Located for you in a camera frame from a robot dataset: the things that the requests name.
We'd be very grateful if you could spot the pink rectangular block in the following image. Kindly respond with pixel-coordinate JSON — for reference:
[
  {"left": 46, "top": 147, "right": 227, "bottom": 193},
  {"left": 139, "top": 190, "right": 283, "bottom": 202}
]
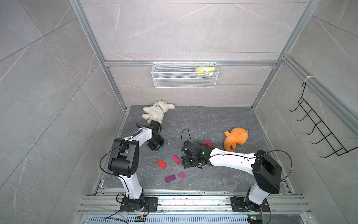
[{"left": 172, "top": 155, "right": 181, "bottom": 164}]

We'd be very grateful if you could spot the purple rectangular block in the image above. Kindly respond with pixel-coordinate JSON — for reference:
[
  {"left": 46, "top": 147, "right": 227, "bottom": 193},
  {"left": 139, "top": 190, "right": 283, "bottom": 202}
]
[{"left": 165, "top": 175, "right": 176, "bottom": 183}]

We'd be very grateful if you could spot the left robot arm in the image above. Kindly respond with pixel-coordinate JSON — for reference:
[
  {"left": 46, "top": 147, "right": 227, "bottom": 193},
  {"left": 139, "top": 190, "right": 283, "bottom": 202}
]
[{"left": 99, "top": 121, "right": 165, "bottom": 215}]

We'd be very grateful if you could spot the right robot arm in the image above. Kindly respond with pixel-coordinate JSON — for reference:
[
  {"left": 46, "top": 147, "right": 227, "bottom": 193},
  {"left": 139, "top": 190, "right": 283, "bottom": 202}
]
[{"left": 181, "top": 141, "right": 283, "bottom": 212}]

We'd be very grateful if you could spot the pink cube block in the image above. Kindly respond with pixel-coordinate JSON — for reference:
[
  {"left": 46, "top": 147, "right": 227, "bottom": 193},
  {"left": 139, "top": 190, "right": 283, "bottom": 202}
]
[{"left": 179, "top": 172, "right": 185, "bottom": 179}]

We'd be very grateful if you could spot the white plush dog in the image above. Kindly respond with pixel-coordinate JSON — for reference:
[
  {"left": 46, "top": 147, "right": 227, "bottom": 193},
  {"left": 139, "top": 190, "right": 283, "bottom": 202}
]
[{"left": 142, "top": 100, "right": 175, "bottom": 124}]

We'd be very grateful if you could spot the orange plush toy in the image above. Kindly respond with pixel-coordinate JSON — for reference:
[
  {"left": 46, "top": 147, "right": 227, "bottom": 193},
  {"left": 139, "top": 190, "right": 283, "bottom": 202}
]
[{"left": 224, "top": 127, "right": 249, "bottom": 152}]

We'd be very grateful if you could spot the yellow sponge in basket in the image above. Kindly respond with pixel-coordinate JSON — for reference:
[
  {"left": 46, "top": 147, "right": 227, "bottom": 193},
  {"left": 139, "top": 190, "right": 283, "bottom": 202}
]
[{"left": 194, "top": 66, "right": 216, "bottom": 76}]

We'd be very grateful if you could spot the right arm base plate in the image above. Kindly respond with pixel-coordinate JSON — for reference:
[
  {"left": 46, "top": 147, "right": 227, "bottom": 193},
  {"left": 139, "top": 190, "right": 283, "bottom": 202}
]
[{"left": 230, "top": 197, "right": 270, "bottom": 213}]

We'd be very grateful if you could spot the white wire mesh basket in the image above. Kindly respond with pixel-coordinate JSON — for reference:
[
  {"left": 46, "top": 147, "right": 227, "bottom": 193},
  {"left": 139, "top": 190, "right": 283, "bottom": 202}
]
[{"left": 151, "top": 62, "right": 219, "bottom": 88}]

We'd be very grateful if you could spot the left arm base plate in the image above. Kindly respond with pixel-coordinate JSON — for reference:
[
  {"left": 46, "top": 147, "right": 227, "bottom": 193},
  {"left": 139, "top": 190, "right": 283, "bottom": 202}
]
[{"left": 120, "top": 197, "right": 158, "bottom": 213}]

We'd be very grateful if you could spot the metal rail frame front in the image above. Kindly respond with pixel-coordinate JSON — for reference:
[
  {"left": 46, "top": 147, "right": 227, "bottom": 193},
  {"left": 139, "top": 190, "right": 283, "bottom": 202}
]
[{"left": 76, "top": 192, "right": 316, "bottom": 224}]

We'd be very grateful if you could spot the black wire hook rack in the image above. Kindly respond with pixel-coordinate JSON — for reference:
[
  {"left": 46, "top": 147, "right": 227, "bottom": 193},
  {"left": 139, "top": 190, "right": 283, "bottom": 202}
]
[{"left": 290, "top": 82, "right": 358, "bottom": 159}]

